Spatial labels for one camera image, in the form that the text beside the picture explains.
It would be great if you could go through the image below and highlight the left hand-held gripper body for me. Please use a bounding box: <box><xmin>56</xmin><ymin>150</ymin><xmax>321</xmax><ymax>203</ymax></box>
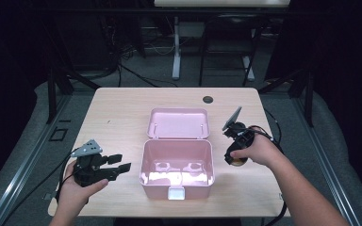
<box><xmin>70</xmin><ymin>138</ymin><xmax>121</xmax><ymax>188</ymax></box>

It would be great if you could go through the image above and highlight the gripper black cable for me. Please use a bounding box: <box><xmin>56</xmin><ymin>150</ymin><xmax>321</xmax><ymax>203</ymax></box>
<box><xmin>54</xmin><ymin>149</ymin><xmax>80</xmax><ymax>202</ymax></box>
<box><xmin>248</xmin><ymin>124</ymin><xmax>289</xmax><ymax>226</ymax></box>

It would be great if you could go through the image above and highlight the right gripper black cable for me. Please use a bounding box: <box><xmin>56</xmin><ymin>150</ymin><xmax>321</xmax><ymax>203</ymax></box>
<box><xmin>248</xmin><ymin>124</ymin><xmax>289</xmax><ymax>226</ymax></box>

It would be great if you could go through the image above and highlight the grey floor rail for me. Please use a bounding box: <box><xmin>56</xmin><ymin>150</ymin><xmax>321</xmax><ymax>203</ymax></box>
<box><xmin>291</xmin><ymin>96</ymin><xmax>362</xmax><ymax>226</ymax></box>
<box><xmin>0</xmin><ymin>93</ymin><xmax>74</xmax><ymax>226</ymax></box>

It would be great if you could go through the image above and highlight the gold foil ball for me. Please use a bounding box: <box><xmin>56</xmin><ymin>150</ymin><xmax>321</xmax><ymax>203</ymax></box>
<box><xmin>232</xmin><ymin>157</ymin><xmax>249</xmax><ymax>167</ymax></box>

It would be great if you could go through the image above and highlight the tangle of background cables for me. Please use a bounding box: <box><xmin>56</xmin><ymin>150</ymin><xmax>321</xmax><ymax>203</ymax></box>
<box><xmin>99</xmin><ymin>13</ymin><xmax>178</xmax><ymax>89</ymax></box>

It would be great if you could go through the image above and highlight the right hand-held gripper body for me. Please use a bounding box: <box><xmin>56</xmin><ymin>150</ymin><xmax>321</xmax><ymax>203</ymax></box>
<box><xmin>222</xmin><ymin>105</ymin><xmax>255</xmax><ymax>153</ymax></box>

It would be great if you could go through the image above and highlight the pink storage box white handle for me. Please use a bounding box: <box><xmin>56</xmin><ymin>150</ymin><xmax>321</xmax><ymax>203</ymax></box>
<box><xmin>139</xmin><ymin>107</ymin><xmax>216</xmax><ymax>202</ymax></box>

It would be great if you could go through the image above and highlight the grey table bracket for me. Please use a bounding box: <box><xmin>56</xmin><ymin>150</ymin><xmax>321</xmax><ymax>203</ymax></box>
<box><xmin>42</xmin><ymin>191</ymin><xmax>58</xmax><ymax>202</ymax></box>

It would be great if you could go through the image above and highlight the person's left hand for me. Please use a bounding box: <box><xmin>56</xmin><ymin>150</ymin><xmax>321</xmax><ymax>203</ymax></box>
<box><xmin>56</xmin><ymin>161</ymin><xmax>109</xmax><ymax>217</ymax></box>

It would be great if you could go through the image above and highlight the dark curtain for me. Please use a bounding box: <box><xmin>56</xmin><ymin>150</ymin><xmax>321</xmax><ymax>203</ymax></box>
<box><xmin>309</xmin><ymin>0</ymin><xmax>362</xmax><ymax>201</ymax></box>
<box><xmin>0</xmin><ymin>0</ymin><xmax>50</xmax><ymax>197</ymax></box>

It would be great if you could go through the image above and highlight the person's right hand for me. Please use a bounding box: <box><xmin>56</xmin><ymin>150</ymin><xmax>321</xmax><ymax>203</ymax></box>
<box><xmin>230</xmin><ymin>134</ymin><xmax>285</xmax><ymax>167</ymax></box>

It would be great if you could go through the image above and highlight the black floor cable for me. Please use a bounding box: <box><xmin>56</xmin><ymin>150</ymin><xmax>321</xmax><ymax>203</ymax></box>
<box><xmin>263</xmin><ymin>107</ymin><xmax>283</xmax><ymax>139</ymax></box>
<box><xmin>0</xmin><ymin>156</ymin><xmax>72</xmax><ymax>226</ymax></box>

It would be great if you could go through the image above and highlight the black chair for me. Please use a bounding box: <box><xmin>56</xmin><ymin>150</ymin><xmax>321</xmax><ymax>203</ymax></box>
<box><xmin>198</xmin><ymin>13</ymin><xmax>266</xmax><ymax>88</ymax></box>

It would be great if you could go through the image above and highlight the black metal stand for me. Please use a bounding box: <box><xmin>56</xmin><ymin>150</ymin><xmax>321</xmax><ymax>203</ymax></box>
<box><xmin>257</xmin><ymin>66</ymin><xmax>316</xmax><ymax>128</ymax></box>
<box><xmin>44</xmin><ymin>60</ymin><xmax>102</xmax><ymax>125</ymax></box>

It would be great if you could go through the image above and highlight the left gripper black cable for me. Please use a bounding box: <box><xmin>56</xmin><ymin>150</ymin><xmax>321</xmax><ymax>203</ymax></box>
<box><xmin>54</xmin><ymin>149</ymin><xmax>80</xmax><ymax>202</ymax></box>

